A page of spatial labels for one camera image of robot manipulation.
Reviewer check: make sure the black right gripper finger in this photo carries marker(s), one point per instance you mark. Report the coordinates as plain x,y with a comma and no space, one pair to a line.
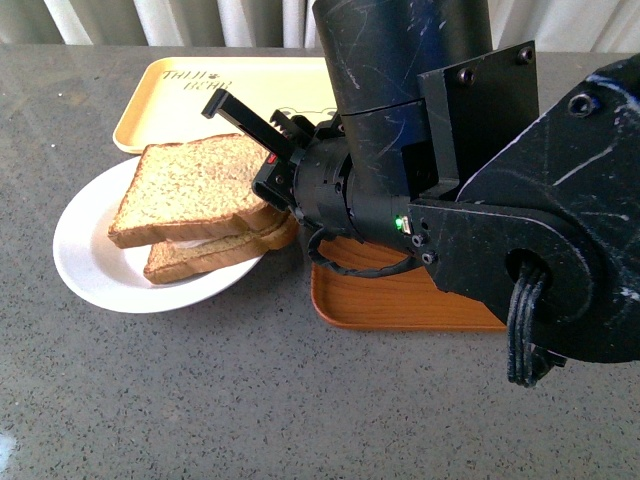
285,205
226,105

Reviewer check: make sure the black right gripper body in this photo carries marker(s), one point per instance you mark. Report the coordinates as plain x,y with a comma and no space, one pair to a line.
316,178

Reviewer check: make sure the bread slice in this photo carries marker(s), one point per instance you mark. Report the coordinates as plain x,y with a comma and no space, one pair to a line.
194,191
169,262

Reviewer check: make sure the white oval plate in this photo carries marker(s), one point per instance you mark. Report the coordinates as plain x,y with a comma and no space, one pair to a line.
112,278

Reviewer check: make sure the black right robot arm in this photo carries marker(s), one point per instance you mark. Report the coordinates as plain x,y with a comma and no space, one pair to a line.
438,150

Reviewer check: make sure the yellow bear tray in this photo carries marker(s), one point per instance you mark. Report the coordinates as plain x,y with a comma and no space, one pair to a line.
167,104

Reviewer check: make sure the brown wooden tray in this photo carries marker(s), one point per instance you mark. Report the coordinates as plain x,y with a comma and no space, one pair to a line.
407,302

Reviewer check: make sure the grey white curtain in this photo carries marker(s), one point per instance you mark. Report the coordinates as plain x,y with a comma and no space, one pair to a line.
555,26

